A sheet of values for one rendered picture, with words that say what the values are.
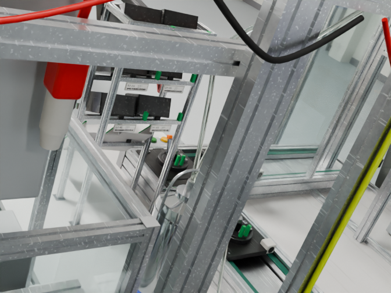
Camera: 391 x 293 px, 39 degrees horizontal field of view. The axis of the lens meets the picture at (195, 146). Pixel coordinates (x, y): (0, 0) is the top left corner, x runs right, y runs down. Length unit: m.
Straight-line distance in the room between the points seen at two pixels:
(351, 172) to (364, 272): 1.40
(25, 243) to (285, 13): 0.52
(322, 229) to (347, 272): 1.26
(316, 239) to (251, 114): 0.48
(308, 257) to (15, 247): 0.66
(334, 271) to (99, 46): 1.89
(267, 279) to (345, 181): 0.97
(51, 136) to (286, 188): 2.07
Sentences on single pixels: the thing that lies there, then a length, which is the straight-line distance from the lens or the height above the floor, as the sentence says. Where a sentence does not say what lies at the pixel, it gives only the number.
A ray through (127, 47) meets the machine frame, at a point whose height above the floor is 1.90.
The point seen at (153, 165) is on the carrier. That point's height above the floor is 0.97.
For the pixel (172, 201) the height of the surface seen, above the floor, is 1.42.
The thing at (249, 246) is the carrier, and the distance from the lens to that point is 2.13.
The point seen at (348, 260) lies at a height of 0.86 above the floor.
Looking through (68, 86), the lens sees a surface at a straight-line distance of 0.78.
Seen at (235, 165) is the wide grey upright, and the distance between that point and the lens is 0.89.
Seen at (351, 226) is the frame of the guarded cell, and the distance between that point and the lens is 2.81.
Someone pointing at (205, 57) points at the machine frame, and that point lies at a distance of 0.81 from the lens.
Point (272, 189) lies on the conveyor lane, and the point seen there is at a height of 0.91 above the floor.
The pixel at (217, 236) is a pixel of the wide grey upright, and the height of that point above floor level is 1.58.
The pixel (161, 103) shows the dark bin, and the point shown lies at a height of 1.35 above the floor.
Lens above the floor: 2.12
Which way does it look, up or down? 25 degrees down
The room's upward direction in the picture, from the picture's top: 20 degrees clockwise
